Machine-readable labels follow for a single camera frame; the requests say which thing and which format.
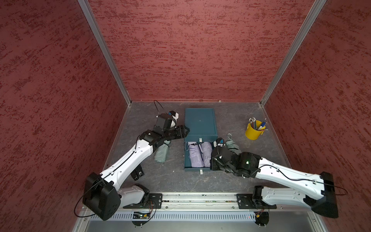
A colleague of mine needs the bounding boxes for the pens in cup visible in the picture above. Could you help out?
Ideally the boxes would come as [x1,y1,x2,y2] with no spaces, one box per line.
[249,118,266,131]

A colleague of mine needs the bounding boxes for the teal drawer cabinet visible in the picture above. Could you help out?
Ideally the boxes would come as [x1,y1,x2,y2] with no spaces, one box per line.
[185,108,218,143]

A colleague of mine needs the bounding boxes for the purple umbrella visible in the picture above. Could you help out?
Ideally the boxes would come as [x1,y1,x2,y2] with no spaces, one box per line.
[187,142,204,168]
[199,142,213,167]

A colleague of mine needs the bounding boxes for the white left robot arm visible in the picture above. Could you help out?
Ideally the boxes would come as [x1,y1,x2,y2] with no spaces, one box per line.
[80,111,189,221]

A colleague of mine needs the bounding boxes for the aluminium left corner post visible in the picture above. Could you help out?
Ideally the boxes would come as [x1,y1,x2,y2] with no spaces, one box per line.
[78,0,132,107]

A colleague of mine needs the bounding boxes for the aluminium corner post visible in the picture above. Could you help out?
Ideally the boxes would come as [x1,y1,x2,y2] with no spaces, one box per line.
[260,0,327,107]
[78,0,132,107]

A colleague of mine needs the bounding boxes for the aluminium right corner post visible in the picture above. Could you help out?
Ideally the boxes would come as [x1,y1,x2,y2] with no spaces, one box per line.
[260,0,327,107]

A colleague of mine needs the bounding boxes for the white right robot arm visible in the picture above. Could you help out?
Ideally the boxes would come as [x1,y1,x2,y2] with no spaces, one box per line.
[211,147,339,218]

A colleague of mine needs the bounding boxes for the green umbrella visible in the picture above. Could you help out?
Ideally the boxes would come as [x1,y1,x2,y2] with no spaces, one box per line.
[225,133,242,155]
[155,141,171,163]

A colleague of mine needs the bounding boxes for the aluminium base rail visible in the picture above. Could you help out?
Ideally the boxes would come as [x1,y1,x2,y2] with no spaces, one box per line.
[118,188,311,210]

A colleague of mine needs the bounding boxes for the yellow pen cup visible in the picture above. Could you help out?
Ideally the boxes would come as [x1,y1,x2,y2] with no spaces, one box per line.
[245,124,265,141]

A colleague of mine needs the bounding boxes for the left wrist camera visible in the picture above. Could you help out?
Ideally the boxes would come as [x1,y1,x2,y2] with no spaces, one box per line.
[168,111,179,120]

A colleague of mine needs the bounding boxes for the teal drawer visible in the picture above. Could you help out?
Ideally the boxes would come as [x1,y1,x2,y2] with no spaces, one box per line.
[184,142,214,173]

